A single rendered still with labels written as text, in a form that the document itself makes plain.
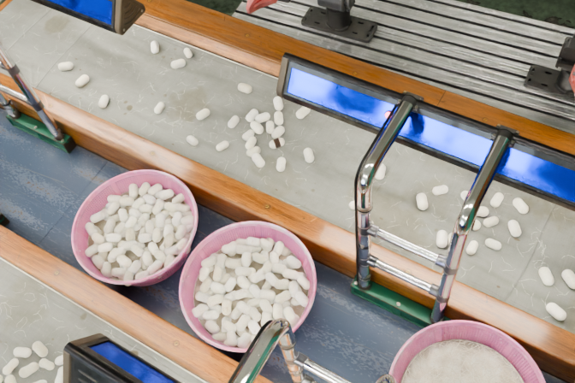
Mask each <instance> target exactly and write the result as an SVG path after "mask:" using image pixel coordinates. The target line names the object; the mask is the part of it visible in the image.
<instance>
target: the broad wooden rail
mask: <svg viewBox="0 0 575 383"><path fill-rule="evenodd" d="M137 1H139V2H141V3H143V4H144V6H145V12H144V14H142V16H140V18H138V20H136V21H135V23H134V24H135V25H137V26H140V27H143V28H146V29H149V30H151V31H153V32H157V33H160V34H162V35H164V36H167V37H170V38H173V39H176V40H178V41H181V42H183V43H185V44H190V45H191V46H194V47H197V48H199V49H201V50H205V51H208V52H210V53H212V54H215V55H217V56H221V57H223V58H226V59H229V60H230V61H233V62H237V63H239V64H242V65H244V66H247V67H249V68H253V69H256V70H258V71H260V72H263V73H265V74H269V75H271V76H274V77H276V78H278V77H279V73H280V67H281V63H282V57H283V55H284V53H285V52H289V53H291V54H294V55H295V56H299V57H302V58H305V59H306V60H309V61H312V62H316V63H318V64H321V65H324V66H326V67H329V68H333V69H335V70H338V71H341V72H343V73H345V74H350V75H352V76H355V77H357V78H360V79H362V80H366V81H369V82H371V83H374V84H376V85H380V86H383V87H386V88H388V89H390V90H393V91H397V92H399V93H403V91H409V92H411V93H414V94H417V95H419V96H421V97H424V102H426V103H431V104H434V105H435V106H438V107H441V108H444V109H447V110H450V111H453V112H455V113H458V114H460V115H464V116H467V117H470V118H472V119H474V120H477V121H481V122H483V123H486V124H489V125H491V126H494V127H496V126H497V124H501V125H503V126H506V127H510V128H512V129H515V130H518V131H519V136H522V137H525V138H528V139H531V140H534V141H537V142H539V143H541V144H545V145H548V146H551V147H553V148H555V149H558V150H563V151H564V152H567V153H570V154H573V155H575V135H574V134H572V133H568V132H565V131H562V130H560V129H557V128H554V127H551V126H548V125H545V124H542V123H540V122H537V121H533V120H530V119H527V118H525V117H523V116H520V115H516V114H513V113H510V112H507V111H505V110H503V109H498V108H496V107H493V106H490V105H488V104H485V103H481V102H478V101H476V100H473V99H470V98H468V97H463V96H461V95H458V94H456V93H453V92H450V91H446V90H443V89H441V88H438V87H435V86H433V85H429V84H426V83H424V82H421V81H418V80H414V79H412V78H409V77H406V76H404V75H401V74H397V73H394V72H391V71H388V70H387V69H384V68H379V67H377V66H374V65H371V64H369V63H366V62H362V61H360V60H357V59H354V58H351V57H349V56H344V55H342V54H340V53H337V52H334V51H332V50H327V49H324V48H322V47H320V46H317V45H314V44H310V43H307V42H305V41H302V40H298V39H296V38H293V37H290V36H288V35H285V34H282V33H279V32H275V31H273V30H270V29H268V28H265V27H261V26H258V25H255V24H252V23H251V22H248V21H243V20H241V19H238V18H235V17H233V16H230V15H226V14H224V13H221V12H218V11H215V10H213V9H208V8H206V7H204V6H201V5H198V4H196V3H191V2H188V1H186V0H137Z"/></svg>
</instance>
